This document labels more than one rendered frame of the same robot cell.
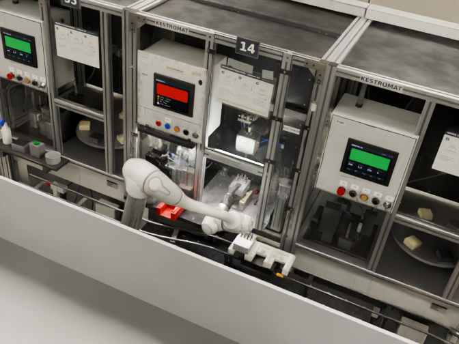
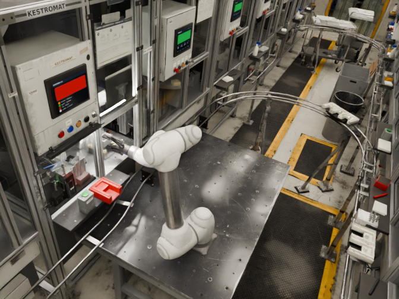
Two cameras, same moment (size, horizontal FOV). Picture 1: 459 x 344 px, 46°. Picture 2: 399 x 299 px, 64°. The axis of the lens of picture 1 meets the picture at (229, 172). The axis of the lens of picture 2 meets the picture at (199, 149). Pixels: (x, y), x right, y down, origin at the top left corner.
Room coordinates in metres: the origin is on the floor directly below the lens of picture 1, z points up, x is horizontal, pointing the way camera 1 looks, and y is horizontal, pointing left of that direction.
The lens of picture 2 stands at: (1.94, 1.69, 2.42)
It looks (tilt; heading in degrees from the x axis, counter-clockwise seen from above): 37 degrees down; 272
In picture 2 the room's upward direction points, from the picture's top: 8 degrees clockwise
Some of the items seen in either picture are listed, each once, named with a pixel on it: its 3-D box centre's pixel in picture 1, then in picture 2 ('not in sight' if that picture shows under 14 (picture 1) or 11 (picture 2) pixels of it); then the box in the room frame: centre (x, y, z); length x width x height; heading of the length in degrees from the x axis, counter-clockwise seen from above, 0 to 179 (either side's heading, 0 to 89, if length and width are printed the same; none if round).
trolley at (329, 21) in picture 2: not in sight; (327, 41); (-0.06, -5.04, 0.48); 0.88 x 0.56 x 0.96; 178
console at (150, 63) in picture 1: (179, 90); (47, 90); (2.78, 0.34, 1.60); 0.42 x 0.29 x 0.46; 70
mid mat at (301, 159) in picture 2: not in sight; (313, 158); (0.61, -1.66, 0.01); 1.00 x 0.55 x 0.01; 70
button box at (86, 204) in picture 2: (151, 192); (85, 200); (2.61, 0.46, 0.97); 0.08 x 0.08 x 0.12; 70
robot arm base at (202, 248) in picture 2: not in sight; (200, 235); (1.90, 0.36, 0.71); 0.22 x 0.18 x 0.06; 70
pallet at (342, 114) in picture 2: not in sight; (338, 114); (0.67, -1.33, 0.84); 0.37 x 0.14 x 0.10; 128
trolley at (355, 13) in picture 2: not in sight; (354, 32); (-0.88, -6.10, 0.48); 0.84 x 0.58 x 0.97; 78
